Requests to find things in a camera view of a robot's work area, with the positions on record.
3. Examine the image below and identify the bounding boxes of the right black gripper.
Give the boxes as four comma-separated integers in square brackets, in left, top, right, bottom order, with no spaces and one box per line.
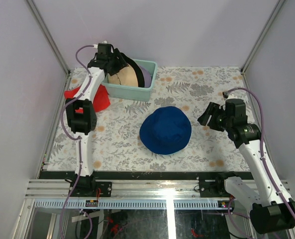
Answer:
[197,102,232,132]

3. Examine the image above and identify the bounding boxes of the black beige cap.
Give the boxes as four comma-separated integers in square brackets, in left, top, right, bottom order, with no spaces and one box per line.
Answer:
[107,53,145,88]

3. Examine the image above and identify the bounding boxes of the lavender hat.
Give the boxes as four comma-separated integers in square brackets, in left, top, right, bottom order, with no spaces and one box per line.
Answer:
[139,66,152,88]

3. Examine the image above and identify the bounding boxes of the red cloth hat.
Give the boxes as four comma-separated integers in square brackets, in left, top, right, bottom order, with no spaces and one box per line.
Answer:
[64,85,110,113]

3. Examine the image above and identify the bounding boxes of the dark blue bucket hat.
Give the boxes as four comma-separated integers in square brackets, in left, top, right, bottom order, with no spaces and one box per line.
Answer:
[139,106,192,155]

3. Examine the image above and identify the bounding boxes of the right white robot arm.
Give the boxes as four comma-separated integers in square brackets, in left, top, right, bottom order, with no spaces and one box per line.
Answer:
[198,99,295,234]

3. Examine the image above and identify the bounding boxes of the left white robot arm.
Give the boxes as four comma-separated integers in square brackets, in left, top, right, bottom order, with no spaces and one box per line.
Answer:
[63,42,127,197]

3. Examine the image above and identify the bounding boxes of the light teal plastic bin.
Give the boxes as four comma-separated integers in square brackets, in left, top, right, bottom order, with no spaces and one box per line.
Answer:
[102,59,158,102]

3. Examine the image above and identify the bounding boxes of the floral table mat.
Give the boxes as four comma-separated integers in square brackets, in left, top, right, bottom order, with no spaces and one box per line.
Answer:
[47,66,273,173]

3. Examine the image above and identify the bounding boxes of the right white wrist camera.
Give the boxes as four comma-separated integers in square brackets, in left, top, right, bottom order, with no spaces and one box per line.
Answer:
[222,91,238,101]

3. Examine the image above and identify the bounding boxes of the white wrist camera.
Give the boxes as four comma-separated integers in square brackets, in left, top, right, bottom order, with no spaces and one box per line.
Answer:
[222,91,238,101]
[93,41,113,50]

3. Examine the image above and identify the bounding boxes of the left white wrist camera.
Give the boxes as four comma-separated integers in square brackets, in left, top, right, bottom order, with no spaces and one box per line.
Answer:
[93,41,113,50]

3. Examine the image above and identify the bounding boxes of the left aluminium frame post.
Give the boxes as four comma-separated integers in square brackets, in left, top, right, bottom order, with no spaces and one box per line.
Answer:
[24,0,71,75]

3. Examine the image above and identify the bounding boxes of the aluminium frame post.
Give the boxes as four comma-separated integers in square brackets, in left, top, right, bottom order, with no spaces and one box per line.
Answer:
[24,0,71,75]
[240,0,287,75]

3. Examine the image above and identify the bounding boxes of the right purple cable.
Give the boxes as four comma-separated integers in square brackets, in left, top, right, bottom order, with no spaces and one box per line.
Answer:
[224,87,295,239]

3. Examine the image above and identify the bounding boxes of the right aluminium frame post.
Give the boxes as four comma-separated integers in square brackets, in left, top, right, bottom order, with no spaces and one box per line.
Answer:
[240,0,287,75]

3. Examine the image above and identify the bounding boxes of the aluminium front rail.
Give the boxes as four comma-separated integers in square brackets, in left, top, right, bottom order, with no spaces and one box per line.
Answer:
[25,179,293,200]

